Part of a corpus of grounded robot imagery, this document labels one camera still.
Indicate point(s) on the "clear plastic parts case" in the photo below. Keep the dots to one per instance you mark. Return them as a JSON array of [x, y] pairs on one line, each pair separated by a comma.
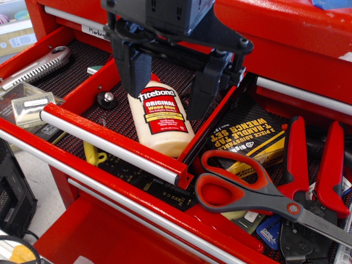
[[22, 104]]

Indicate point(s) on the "white label on drawer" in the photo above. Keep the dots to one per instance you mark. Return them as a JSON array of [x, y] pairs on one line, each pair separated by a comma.
[[96, 31]]

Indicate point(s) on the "red small open drawer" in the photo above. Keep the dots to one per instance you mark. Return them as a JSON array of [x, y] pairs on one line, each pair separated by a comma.
[[114, 131]]

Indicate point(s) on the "blue drill bit card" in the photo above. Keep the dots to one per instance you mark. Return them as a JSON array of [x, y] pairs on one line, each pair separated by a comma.
[[268, 231]]

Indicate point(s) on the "red wide open drawer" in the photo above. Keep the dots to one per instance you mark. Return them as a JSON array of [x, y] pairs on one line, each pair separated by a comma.
[[282, 103]]

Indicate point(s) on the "silver toothed metal tool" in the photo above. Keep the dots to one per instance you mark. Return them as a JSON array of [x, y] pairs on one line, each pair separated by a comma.
[[54, 60]]

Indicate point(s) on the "black yellow tap wrench box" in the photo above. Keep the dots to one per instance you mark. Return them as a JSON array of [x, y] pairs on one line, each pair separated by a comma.
[[246, 128]]

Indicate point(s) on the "white green small block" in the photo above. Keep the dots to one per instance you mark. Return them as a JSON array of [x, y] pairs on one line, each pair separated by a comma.
[[94, 69]]

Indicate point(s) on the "black yellow small box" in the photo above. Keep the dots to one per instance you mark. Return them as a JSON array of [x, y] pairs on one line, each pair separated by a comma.
[[50, 133]]

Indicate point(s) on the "black wire gauge plate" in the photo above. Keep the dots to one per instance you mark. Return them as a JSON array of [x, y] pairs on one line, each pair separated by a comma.
[[160, 189]]

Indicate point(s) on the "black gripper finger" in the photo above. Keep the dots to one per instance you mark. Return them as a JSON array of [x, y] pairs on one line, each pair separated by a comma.
[[207, 84], [134, 66]]

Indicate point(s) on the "black knob with steel ball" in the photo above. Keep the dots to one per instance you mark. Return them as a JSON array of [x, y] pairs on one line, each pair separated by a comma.
[[107, 100]]

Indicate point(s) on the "red tool chest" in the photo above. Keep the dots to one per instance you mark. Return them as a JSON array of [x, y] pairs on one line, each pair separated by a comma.
[[288, 41]]

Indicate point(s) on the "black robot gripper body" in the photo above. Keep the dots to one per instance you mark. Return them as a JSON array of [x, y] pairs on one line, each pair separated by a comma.
[[184, 32]]

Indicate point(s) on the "red grey handled scissors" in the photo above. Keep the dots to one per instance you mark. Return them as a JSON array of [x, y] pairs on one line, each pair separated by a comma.
[[218, 190]]

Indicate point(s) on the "yellow handled tool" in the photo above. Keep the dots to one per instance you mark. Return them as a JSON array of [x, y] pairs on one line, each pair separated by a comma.
[[92, 155]]

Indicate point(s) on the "red handled crimping pliers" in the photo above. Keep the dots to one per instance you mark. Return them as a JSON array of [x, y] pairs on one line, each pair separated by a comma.
[[312, 176]]

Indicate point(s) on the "clear plastic bit case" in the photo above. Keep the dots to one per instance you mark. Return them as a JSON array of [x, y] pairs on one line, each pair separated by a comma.
[[246, 220]]

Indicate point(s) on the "Titebond wood glue bottle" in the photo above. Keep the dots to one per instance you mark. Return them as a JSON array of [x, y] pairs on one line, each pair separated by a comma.
[[160, 119]]

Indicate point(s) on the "black electronic box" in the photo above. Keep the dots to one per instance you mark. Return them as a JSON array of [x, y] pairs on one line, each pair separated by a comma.
[[18, 204]]

